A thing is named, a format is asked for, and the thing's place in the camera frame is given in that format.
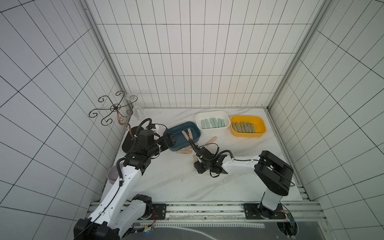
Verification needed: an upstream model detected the dark teal storage box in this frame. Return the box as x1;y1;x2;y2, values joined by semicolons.
168;121;201;152

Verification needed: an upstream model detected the white storage box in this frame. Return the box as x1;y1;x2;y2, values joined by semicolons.
195;111;231;132

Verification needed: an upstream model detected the mint knife pair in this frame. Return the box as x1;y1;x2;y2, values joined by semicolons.
204;119;211;129

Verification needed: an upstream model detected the mint knife vertical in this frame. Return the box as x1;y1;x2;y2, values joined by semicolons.
210;118;215;128

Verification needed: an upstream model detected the olive knife pair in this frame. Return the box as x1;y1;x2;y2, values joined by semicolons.
247;122;253;133

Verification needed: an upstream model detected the yellow storage box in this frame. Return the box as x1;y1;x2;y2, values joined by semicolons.
230;116;267;138

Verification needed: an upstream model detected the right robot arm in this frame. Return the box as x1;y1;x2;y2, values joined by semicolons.
194;147;295;213

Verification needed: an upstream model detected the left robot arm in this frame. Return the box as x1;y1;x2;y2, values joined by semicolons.
74;130;176;240

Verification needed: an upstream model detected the black oval rack base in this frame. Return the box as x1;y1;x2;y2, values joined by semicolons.
122;126;138;154

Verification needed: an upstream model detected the clear wine glass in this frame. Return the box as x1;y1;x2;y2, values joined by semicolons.
126;93;145;121

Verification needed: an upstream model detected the metal scroll glass rack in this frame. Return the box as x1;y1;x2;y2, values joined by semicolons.
88;91;138;131

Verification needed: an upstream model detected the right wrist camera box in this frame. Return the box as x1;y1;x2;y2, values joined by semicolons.
196;147;215;161

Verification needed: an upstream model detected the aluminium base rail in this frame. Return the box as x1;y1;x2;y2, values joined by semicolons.
86;201;326;224

